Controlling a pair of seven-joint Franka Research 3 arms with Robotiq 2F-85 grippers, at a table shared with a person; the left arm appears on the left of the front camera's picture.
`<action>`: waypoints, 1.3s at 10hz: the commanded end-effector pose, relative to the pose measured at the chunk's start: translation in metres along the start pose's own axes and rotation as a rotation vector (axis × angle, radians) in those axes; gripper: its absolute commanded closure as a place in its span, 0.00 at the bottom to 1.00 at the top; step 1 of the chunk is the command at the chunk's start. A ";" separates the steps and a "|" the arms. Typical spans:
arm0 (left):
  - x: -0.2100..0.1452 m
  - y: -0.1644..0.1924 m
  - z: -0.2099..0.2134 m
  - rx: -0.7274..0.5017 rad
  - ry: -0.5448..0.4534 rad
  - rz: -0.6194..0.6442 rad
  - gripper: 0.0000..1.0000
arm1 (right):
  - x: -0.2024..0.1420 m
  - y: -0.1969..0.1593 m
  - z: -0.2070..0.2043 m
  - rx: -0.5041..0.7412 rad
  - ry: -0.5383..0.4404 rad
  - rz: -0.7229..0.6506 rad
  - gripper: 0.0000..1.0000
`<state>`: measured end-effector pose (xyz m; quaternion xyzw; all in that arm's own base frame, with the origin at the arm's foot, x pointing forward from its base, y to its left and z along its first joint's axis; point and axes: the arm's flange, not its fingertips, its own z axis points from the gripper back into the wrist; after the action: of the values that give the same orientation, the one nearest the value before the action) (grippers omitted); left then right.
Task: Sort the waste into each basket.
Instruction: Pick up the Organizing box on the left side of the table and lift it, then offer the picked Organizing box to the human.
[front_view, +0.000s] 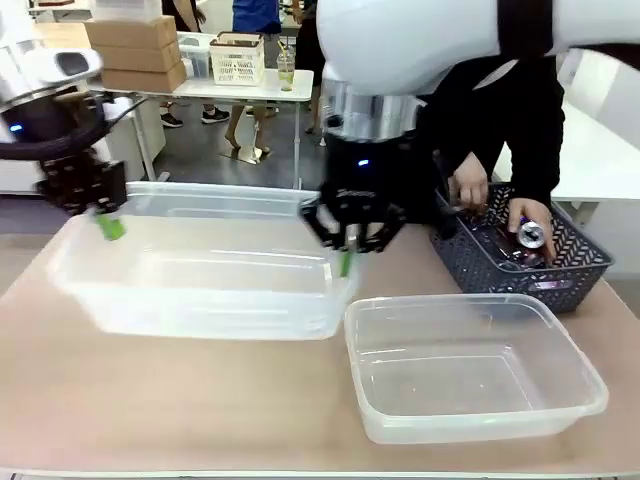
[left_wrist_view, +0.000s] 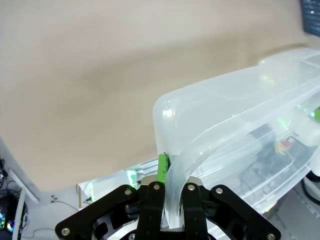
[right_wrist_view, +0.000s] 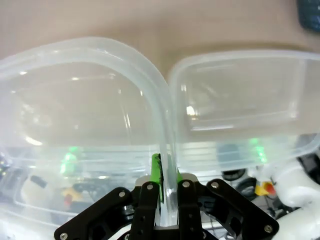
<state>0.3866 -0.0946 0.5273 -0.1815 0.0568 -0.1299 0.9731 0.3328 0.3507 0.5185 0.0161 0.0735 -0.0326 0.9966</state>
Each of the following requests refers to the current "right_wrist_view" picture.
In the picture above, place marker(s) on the clear plastic bin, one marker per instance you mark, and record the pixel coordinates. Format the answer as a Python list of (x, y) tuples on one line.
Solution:
[(75, 100)]

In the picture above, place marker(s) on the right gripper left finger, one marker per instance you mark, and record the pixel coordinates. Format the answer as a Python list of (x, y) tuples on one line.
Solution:
[(145, 212)]

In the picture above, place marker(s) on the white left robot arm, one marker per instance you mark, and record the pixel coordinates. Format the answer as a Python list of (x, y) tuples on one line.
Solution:
[(297, 187)]

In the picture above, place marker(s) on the dark blue woven plastic basket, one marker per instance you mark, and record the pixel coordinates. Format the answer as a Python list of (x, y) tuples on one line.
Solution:
[(310, 12)]

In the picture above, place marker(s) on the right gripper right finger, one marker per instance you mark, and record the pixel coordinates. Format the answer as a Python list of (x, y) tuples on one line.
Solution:
[(190, 212)]

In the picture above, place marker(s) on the yellow red emergency stop button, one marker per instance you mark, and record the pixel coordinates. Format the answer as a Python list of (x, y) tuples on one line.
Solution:
[(265, 188)]

